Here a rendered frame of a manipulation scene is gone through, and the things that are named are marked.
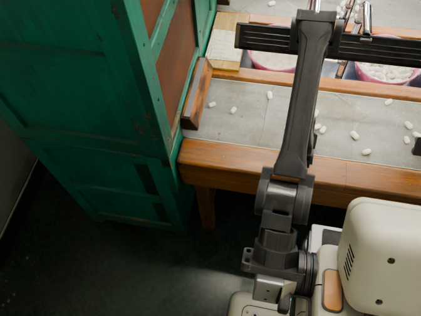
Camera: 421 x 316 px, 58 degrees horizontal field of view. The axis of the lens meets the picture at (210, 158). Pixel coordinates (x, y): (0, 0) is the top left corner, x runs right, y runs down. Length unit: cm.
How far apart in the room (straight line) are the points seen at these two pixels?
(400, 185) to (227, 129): 62
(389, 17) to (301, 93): 125
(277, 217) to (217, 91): 90
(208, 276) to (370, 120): 106
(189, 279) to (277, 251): 128
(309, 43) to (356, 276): 43
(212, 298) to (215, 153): 85
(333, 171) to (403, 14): 91
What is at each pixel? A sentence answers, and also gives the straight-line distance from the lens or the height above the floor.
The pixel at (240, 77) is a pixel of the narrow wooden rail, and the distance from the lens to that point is 155.
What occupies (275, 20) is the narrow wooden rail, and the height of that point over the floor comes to 76.
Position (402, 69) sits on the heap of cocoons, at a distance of 174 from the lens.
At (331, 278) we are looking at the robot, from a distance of 73.
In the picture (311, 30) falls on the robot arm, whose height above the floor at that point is 141.
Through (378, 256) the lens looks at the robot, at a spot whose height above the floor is 137.
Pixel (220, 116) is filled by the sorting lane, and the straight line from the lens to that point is 146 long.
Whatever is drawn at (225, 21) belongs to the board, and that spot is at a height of 78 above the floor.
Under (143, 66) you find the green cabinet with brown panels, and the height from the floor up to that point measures 128.
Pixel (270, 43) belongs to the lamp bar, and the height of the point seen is 107.
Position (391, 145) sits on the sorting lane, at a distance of 150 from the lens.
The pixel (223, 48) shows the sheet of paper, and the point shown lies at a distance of 164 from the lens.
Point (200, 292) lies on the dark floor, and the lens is 195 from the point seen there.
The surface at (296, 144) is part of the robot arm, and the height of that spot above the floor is 131.
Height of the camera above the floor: 192
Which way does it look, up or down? 60 degrees down
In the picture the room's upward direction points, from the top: 5 degrees counter-clockwise
